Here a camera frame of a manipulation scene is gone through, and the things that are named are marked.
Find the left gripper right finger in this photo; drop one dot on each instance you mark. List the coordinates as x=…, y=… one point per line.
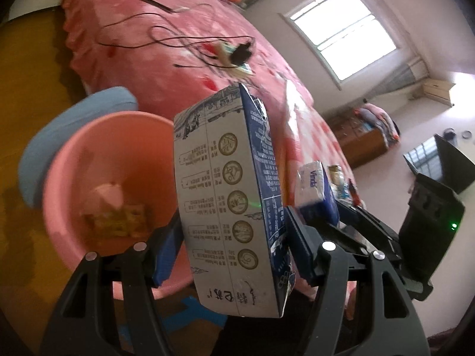
x=324, y=265

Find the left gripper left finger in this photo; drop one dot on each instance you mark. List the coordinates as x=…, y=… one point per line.
x=145, y=266

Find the blue white tissue pack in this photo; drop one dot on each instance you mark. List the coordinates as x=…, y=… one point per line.
x=314, y=197

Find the blue white milk carton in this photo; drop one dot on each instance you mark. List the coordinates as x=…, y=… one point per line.
x=230, y=205

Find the pink round trash bin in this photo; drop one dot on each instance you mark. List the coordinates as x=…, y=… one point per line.
x=121, y=159

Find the black laptop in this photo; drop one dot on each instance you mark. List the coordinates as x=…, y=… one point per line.
x=441, y=161

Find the brown wooden dresser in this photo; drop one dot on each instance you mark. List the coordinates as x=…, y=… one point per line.
x=359, y=141

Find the folded blankets on dresser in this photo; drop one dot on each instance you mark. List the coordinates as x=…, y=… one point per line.
x=380, y=119

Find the blue stool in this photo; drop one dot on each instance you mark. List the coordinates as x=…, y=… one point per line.
x=43, y=147

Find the bright window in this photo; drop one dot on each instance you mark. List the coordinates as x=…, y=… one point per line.
x=346, y=36

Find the pink bed blanket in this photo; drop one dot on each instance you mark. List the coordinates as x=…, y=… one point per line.
x=167, y=61

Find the black charger plug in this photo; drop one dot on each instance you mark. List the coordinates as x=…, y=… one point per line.
x=241, y=54

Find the white power strip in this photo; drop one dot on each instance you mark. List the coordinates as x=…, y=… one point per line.
x=223, y=51

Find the black phone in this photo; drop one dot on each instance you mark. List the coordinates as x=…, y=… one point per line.
x=159, y=5

